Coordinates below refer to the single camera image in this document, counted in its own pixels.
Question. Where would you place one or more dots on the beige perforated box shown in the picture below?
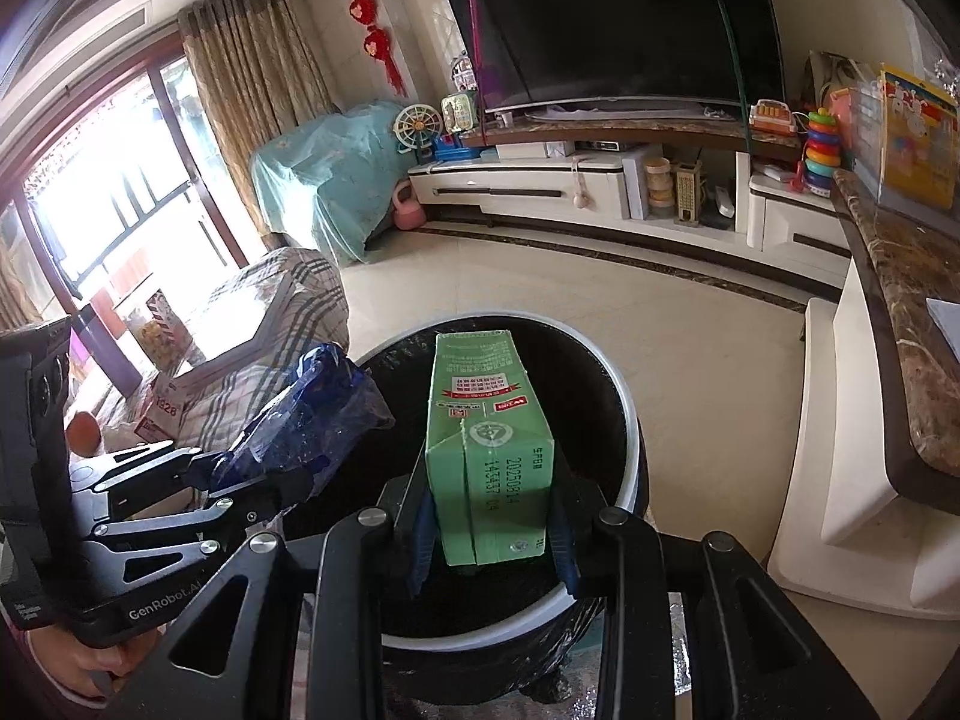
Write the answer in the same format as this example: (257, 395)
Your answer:
(688, 199)

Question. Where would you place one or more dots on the white leaflet with red print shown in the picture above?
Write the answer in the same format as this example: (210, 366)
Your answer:
(165, 405)

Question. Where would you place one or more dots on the sliding glass door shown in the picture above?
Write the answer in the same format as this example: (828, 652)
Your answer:
(112, 165)

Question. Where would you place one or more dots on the black flat-screen television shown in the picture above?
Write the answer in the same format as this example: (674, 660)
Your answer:
(600, 15)

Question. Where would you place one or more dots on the plaid cloth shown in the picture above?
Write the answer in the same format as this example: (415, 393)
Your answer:
(292, 315)

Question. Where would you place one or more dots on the red apple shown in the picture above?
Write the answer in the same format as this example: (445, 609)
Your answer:
(82, 433)

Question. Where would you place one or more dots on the blue toy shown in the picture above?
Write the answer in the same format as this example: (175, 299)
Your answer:
(456, 151)

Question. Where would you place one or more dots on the pink stick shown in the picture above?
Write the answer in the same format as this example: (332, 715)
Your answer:
(477, 52)

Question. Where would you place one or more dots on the white television cabinet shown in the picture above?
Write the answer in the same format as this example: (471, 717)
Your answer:
(525, 191)

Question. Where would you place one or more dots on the orange toy cash register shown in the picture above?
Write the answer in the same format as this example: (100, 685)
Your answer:
(772, 120)

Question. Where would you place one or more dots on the person's left hand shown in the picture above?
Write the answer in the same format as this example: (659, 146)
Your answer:
(75, 664)

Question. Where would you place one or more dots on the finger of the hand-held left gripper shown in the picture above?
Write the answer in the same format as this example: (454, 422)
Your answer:
(150, 472)
(225, 521)

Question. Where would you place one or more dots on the pink box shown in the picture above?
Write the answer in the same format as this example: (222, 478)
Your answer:
(851, 124)

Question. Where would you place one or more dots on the marble-top white counter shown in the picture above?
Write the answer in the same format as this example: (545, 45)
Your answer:
(900, 330)

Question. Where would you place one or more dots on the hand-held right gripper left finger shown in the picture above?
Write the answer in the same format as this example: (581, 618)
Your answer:
(421, 544)

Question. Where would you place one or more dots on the red hanging knot decoration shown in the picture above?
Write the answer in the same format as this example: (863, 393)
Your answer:
(364, 7)

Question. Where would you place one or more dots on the thin green hoop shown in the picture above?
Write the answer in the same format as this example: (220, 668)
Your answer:
(731, 37)

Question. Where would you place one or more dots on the white round bowl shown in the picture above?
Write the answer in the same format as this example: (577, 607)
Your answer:
(596, 390)

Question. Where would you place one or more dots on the green yellow toy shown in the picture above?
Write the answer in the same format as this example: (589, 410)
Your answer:
(459, 114)

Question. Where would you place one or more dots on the white paper sheet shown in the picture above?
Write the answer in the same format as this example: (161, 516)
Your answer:
(946, 326)

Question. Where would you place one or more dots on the stack of round wooden boxes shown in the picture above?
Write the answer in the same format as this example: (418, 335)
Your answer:
(659, 187)

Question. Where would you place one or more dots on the beige curtain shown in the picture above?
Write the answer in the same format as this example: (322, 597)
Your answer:
(255, 105)

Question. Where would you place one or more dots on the green drink carton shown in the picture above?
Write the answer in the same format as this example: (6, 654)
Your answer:
(487, 450)

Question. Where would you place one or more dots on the pink kettlebell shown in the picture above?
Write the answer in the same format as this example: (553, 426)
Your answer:
(409, 211)

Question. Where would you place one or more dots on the blue plastic wrapper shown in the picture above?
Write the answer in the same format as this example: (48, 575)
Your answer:
(322, 420)

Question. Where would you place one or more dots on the ferris wheel toy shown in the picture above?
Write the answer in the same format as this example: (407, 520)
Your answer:
(418, 129)

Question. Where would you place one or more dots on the white box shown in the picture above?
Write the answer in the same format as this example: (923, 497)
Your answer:
(637, 184)

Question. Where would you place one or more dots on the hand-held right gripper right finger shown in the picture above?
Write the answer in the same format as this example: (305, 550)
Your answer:
(561, 544)

